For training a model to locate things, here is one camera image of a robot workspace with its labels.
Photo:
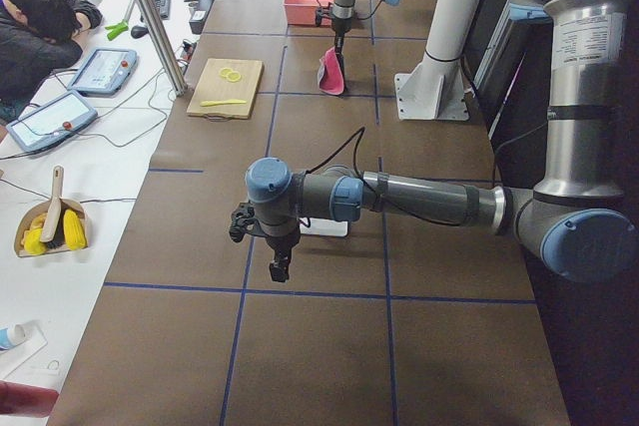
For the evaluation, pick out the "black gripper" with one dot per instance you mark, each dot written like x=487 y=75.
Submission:
x=340 y=29
x=283 y=243

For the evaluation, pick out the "grey and pink cloth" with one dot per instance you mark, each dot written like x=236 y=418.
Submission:
x=330 y=77

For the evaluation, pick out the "lemon slice beside knife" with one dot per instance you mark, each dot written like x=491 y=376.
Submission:
x=233 y=77

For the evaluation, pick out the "lemon slice near board edge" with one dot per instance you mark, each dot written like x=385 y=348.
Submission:
x=227 y=72

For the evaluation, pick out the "yellow plastic knife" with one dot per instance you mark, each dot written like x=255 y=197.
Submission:
x=212 y=103

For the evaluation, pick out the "bamboo cutting board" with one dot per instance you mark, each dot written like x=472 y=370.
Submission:
x=211 y=86

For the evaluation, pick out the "black computer mouse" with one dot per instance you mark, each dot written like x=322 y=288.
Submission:
x=138 y=31

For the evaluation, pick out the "green clip tool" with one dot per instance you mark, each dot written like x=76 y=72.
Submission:
x=115 y=30

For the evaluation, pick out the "wooden dustpan with corn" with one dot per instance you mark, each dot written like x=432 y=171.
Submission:
x=55 y=225

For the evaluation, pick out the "teach pendant far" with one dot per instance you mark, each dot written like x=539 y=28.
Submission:
x=104 y=72

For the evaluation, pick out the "teach pendant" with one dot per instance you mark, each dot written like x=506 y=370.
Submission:
x=104 y=72
x=52 y=123

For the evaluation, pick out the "small white bottle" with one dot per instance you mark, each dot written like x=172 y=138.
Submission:
x=12 y=336

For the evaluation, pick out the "teach pendant near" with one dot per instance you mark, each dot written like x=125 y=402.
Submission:
x=52 y=123

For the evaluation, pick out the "red cylinder bottle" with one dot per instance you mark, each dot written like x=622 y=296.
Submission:
x=27 y=401

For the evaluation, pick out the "person in black jacket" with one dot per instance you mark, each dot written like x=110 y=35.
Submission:
x=37 y=38

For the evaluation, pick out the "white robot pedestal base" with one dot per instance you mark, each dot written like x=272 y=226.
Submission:
x=434 y=90

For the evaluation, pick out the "aluminium frame post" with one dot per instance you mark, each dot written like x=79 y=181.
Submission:
x=163 y=46

